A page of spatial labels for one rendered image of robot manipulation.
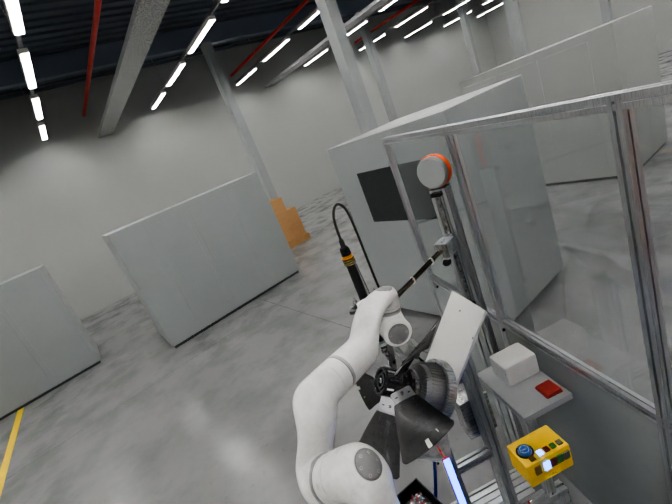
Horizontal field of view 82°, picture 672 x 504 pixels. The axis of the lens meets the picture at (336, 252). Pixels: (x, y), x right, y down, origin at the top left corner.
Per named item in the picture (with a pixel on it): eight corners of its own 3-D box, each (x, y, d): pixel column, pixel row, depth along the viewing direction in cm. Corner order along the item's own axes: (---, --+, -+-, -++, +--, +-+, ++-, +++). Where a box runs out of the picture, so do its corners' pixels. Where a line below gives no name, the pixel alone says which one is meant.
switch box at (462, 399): (486, 415, 199) (475, 381, 193) (497, 426, 191) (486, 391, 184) (461, 428, 198) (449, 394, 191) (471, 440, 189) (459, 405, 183)
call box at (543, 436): (552, 446, 134) (545, 423, 131) (575, 468, 124) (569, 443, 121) (512, 468, 132) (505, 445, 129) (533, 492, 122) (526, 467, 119)
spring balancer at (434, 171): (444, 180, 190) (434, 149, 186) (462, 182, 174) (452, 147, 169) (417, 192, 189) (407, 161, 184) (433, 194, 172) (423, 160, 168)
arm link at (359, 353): (314, 329, 93) (376, 281, 116) (327, 385, 97) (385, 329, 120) (344, 334, 88) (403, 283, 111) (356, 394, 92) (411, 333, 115)
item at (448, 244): (446, 249, 190) (442, 234, 187) (460, 248, 185) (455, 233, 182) (437, 259, 183) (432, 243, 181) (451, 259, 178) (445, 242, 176)
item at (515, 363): (518, 355, 195) (513, 338, 192) (541, 372, 180) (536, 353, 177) (489, 370, 194) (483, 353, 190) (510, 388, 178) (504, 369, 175)
